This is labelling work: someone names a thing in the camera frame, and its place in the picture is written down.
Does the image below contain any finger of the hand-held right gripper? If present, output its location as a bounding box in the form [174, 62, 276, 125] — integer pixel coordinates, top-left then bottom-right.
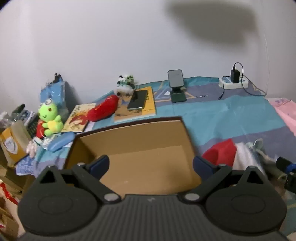
[276, 156, 296, 193]

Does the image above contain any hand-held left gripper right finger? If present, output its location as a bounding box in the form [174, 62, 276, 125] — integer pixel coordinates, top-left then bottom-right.
[177, 156, 269, 205]

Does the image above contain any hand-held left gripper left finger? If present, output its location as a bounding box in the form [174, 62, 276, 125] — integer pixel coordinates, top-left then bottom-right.
[35, 155, 122, 205]

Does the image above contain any grey patterned cloth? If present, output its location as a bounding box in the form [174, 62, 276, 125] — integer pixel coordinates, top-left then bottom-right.
[245, 138, 288, 186]

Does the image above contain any red cloth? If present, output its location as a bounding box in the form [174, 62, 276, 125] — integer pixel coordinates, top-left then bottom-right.
[202, 138, 238, 167]

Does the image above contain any white towel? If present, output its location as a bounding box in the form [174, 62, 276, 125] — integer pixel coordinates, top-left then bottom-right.
[232, 142, 266, 176]

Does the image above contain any brown cardboard box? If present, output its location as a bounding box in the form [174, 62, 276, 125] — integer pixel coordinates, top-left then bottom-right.
[63, 117, 203, 195]

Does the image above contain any blue glasses case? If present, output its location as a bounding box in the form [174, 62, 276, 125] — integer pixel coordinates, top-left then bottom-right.
[47, 132, 76, 153]

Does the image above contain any comic book with red figure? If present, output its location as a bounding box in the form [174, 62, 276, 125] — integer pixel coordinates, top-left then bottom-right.
[61, 103, 96, 133]

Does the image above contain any blue striped bedsheet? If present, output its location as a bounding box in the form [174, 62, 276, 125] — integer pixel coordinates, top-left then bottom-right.
[17, 76, 296, 200]

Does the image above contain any pink cloth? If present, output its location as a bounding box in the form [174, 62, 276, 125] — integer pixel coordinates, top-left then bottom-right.
[267, 97, 296, 137]

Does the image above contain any red plush pouch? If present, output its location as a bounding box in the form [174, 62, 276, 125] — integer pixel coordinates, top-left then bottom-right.
[88, 95, 119, 122]

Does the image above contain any small white plush toy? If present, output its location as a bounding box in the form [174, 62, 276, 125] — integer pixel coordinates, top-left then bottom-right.
[26, 141, 38, 158]

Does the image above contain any yellow book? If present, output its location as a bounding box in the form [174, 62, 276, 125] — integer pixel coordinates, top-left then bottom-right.
[114, 86, 157, 123]

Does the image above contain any green frog plush toy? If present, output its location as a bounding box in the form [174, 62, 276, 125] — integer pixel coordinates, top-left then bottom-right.
[35, 97, 64, 139]

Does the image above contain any black smartphone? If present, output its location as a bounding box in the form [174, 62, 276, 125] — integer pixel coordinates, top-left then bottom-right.
[127, 89, 149, 111]

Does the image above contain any blue checked cloth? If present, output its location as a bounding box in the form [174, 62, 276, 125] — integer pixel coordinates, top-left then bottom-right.
[15, 155, 37, 175]

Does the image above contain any green phone stand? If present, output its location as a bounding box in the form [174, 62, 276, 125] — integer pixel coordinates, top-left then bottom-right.
[168, 70, 188, 103]

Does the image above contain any white power strip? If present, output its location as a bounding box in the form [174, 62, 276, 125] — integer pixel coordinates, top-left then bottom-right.
[219, 75, 250, 90]

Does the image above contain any blue plastic bag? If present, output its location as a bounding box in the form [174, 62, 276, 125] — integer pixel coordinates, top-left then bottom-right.
[40, 73, 67, 116]

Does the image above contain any panda plush toy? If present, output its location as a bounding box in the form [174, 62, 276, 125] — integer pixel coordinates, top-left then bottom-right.
[114, 74, 139, 98]

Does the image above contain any yellow cardboard box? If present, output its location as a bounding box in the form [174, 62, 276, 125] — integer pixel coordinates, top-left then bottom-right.
[0, 126, 31, 166]

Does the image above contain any brown cardboard carton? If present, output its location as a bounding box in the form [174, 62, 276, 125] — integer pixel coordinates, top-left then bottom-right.
[0, 166, 30, 193]

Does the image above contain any black charger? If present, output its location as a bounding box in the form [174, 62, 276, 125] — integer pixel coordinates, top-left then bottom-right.
[230, 67, 241, 84]

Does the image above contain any black power cord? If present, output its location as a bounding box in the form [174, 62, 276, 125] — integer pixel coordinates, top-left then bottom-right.
[218, 76, 226, 100]

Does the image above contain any black charger cable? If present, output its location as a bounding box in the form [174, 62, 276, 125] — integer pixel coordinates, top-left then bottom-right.
[233, 62, 266, 96]

